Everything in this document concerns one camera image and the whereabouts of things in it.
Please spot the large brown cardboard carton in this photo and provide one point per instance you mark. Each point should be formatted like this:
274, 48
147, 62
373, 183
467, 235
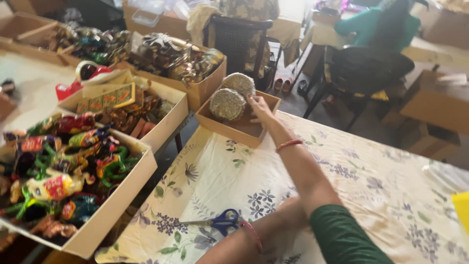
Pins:
447, 22

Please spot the heap of shiny metallic ornaments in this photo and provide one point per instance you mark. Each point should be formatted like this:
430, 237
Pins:
172, 58

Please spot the yellow plastic thing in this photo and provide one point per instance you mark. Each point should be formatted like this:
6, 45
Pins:
462, 212

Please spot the pair of pink sandals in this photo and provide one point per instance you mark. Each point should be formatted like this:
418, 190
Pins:
283, 84

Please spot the green sleeve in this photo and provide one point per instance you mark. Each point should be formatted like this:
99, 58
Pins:
344, 238

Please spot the large cream cardboard box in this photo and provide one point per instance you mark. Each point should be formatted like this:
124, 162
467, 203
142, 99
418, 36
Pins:
110, 220

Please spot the red tape dispenser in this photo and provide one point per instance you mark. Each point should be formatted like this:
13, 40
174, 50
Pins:
73, 88

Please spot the floral patterned hanging cloth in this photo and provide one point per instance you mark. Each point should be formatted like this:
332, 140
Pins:
252, 11

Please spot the floral tablecloth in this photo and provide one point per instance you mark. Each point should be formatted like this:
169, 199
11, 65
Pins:
366, 176

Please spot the person's left hand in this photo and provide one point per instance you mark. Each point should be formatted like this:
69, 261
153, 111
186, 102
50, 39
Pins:
285, 223

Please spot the shallow wooden tray box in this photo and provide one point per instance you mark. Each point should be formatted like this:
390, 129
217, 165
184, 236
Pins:
238, 132

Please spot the low brown cardboard carton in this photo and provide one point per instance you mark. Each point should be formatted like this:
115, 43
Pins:
425, 143

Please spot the brown carton of ornaments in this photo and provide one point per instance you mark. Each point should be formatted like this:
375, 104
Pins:
203, 88

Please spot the person's right hand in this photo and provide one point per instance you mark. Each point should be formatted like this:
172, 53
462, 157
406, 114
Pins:
265, 113

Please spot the black chair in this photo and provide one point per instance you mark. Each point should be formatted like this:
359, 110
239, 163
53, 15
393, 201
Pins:
362, 73

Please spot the empty wooden trays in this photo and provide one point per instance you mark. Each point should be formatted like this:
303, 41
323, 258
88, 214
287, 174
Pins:
25, 33

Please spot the heap of colourful toy figures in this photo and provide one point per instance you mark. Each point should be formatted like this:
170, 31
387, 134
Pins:
58, 172

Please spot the table with cream cloth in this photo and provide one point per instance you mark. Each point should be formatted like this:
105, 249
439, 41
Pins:
322, 35

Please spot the orange bangle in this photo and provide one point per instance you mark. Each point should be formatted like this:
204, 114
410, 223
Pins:
289, 144

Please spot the carton with clear containers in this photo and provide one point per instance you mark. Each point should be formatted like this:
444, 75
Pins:
154, 18

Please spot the heap of brown wrapped ornaments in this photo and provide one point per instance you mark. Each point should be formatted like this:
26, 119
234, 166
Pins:
135, 117

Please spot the green printed flat packet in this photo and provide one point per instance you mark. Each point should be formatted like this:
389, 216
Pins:
110, 99

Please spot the dark wooden chair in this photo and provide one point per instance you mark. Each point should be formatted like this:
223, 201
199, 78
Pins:
238, 40

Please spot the beige cloth on chair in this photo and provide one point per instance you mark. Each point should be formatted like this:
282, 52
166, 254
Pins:
199, 20

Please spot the round golden woven disc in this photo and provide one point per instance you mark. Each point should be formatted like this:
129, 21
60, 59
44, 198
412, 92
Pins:
240, 83
227, 105

